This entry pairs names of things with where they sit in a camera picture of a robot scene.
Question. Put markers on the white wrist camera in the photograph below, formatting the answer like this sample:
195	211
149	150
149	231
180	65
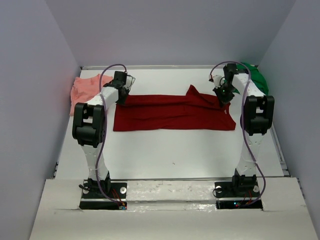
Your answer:
217	80
130	80

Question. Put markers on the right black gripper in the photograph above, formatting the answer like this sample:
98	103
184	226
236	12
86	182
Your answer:
224	97

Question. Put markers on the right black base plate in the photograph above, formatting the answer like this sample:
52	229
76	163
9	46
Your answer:
229	199

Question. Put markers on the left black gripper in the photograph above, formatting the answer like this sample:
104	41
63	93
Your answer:
122	96

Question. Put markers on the red t shirt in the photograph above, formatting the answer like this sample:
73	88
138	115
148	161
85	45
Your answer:
192	111

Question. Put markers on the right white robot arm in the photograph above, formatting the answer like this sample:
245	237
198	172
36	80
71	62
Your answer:
257	110

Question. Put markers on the green t shirt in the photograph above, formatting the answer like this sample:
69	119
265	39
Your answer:
258	79

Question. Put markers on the pink t shirt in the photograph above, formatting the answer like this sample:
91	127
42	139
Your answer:
83	90

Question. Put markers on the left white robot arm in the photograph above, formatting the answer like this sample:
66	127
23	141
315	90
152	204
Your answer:
89	129

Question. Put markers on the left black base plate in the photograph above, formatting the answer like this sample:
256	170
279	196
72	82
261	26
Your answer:
93	199

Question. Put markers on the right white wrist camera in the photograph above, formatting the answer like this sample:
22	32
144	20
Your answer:
217	80

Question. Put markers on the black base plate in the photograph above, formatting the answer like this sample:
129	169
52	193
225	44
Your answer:
229	199
93	199

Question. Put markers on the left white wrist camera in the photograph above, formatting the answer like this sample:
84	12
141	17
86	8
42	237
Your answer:
130	80

